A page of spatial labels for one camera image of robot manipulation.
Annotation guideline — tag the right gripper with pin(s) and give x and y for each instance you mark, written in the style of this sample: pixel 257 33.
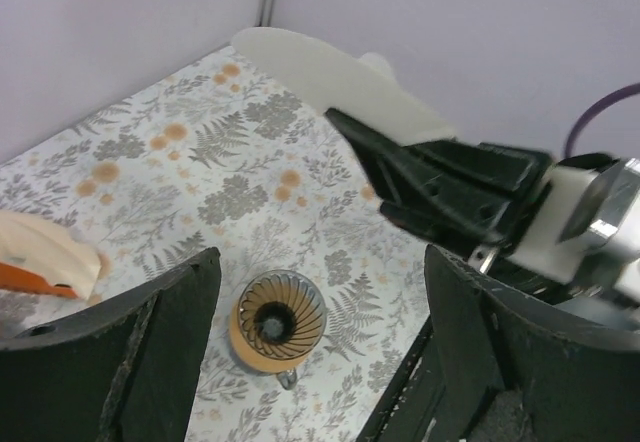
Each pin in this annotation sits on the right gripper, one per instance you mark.
pixel 428 167

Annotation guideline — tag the glass coffee server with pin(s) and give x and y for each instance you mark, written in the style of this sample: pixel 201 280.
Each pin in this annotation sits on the glass coffee server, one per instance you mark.
pixel 288 379

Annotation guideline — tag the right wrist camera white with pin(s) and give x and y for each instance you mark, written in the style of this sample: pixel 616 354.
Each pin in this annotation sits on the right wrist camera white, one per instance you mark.
pixel 585 236

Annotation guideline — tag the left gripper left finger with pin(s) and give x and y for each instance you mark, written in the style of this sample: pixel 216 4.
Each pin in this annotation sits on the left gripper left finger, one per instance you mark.
pixel 125 369

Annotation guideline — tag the white paper coffee filter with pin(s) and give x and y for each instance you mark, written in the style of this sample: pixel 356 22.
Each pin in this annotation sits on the white paper coffee filter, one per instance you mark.
pixel 325 77

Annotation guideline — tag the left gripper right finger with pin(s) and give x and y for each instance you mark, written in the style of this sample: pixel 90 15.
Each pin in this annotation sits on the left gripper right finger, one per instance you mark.
pixel 492 363

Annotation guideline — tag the ribbed glass dripper cone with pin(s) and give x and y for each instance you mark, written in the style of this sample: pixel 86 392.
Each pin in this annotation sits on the ribbed glass dripper cone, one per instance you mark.
pixel 282 315

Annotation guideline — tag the floral table mat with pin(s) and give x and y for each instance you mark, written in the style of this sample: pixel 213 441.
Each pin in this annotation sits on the floral table mat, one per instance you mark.
pixel 219 154

